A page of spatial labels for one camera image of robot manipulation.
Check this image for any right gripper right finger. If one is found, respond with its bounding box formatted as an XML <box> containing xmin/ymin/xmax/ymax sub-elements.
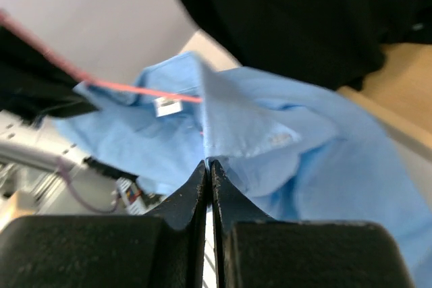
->
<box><xmin>211</xmin><ymin>161</ymin><xmax>414</xmax><ymax>288</ymax></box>

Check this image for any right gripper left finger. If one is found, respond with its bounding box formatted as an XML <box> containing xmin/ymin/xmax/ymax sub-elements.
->
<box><xmin>1</xmin><ymin>163</ymin><xmax>207</xmax><ymax>287</ymax></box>

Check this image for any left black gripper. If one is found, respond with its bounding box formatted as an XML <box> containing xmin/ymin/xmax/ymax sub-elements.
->
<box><xmin>1</xmin><ymin>26</ymin><xmax>98</xmax><ymax>123</ymax></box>

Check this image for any pink wire hanger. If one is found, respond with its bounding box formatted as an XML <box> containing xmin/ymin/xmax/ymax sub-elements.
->
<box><xmin>0</xmin><ymin>9</ymin><xmax>205</xmax><ymax>105</ymax></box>

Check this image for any light blue shirt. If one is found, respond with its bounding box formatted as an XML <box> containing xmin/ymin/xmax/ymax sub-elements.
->
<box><xmin>55</xmin><ymin>52</ymin><xmax>431</xmax><ymax>287</ymax></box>

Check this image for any black shirt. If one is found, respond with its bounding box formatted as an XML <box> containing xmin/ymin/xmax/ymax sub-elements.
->
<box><xmin>180</xmin><ymin>0</ymin><xmax>431</xmax><ymax>90</ymax></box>

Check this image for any wooden clothes rack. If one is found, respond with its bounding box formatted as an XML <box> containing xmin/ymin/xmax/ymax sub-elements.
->
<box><xmin>338</xmin><ymin>43</ymin><xmax>431</xmax><ymax>147</ymax></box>

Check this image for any aluminium mounting rail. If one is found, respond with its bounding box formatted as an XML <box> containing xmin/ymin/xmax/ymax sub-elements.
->
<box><xmin>0</xmin><ymin>112</ymin><xmax>149</xmax><ymax>217</ymax></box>

